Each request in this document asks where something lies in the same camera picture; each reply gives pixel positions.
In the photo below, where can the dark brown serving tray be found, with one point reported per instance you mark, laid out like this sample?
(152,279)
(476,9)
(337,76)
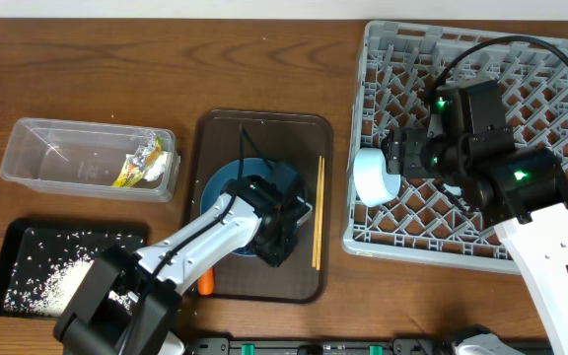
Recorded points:
(297,139)

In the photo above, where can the black waste tray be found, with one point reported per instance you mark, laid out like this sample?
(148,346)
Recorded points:
(14,235)

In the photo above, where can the white tissue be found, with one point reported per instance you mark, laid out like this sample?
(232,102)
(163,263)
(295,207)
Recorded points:
(158,167)

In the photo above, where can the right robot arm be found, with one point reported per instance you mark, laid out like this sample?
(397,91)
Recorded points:
(521,192)

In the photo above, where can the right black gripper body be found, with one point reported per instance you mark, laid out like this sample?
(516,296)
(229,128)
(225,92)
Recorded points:
(409,146)

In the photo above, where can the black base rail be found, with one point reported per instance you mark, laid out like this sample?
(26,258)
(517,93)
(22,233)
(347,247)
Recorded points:
(223,346)

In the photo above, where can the large blue plate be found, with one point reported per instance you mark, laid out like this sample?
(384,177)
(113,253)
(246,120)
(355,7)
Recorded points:
(220,182)

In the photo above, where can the orange carrot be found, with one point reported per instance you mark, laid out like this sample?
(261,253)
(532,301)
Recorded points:
(206,282)

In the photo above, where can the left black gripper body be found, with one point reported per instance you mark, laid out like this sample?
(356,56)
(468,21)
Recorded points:
(282,247)

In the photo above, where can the grey plastic dishwasher rack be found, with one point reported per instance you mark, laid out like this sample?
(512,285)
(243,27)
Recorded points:
(400,67)

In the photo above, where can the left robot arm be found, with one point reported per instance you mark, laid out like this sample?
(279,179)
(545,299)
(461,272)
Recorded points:
(127,302)

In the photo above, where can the light blue small bowl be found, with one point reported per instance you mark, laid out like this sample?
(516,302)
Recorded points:
(374,185)

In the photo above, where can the clear plastic waste bin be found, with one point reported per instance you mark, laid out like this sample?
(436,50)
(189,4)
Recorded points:
(85,158)

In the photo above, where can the yellow green snack wrapper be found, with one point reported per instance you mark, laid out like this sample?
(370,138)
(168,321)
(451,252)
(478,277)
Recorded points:
(135,164)

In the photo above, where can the spilled white rice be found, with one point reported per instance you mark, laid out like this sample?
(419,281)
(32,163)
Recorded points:
(51,264)

